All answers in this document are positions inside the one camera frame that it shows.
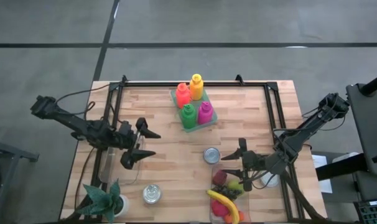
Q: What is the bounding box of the green toy pear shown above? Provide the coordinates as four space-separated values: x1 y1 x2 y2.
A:
228 179 244 192

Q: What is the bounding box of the gray metal stand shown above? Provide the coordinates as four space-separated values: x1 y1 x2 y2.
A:
0 136 40 224

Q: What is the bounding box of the red labelled tin can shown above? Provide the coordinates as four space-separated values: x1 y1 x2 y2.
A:
203 147 221 165

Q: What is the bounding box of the yellow plastic squeeze bottle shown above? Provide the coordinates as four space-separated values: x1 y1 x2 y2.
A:
189 73 205 101

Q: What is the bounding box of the orange tomato cluster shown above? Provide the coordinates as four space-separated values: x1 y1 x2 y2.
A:
224 211 245 224

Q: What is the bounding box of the green plant in white pot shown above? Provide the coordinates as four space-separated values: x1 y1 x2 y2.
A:
78 179 130 223

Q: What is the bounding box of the white lidded tin can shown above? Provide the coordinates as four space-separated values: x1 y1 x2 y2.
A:
259 170 280 188

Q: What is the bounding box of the brown cable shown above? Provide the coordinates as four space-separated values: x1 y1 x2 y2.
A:
73 146 96 206

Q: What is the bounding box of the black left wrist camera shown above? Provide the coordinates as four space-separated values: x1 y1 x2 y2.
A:
118 121 133 133

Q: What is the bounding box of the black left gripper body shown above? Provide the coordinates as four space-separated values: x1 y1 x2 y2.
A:
115 121 138 150

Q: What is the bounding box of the red toy apple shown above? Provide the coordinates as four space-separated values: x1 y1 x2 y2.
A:
210 200 230 218

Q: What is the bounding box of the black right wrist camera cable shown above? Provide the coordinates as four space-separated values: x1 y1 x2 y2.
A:
238 172 278 190

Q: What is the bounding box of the green plastic squeeze bottle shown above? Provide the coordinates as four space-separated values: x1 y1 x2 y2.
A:
180 103 198 129

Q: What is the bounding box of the white paper sheet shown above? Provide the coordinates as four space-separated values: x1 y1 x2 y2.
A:
311 154 333 194

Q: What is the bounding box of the clear plastic bin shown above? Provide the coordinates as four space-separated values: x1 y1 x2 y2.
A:
100 133 146 186
208 163 251 224

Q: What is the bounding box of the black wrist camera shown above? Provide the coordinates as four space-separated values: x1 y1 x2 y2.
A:
118 121 133 133
264 152 287 175

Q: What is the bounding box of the pink plastic squeeze bottle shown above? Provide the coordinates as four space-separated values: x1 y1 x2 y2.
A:
197 101 214 125

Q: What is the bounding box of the black aluminium rig frame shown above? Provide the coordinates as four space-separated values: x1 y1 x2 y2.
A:
91 74 325 223

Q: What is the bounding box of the dark red toy onion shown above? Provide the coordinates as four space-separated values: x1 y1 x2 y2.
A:
212 170 228 187

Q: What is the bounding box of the black floor cable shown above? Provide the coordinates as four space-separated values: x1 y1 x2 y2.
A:
56 83 111 125

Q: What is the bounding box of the orange plastic squeeze bottle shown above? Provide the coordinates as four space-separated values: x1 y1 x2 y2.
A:
175 83 192 109

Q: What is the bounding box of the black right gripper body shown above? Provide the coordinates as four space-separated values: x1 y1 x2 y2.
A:
243 151 267 172

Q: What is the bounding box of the yellow toy banana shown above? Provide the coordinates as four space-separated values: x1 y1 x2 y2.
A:
206 189 241 224

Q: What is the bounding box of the silver tin can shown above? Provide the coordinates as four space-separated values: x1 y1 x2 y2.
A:
142 184 162 205

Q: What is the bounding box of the teal translucent plastic tray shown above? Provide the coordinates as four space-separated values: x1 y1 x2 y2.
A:
170 89 218 134

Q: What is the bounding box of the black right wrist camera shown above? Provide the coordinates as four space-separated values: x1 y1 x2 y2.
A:
264 152 287 175

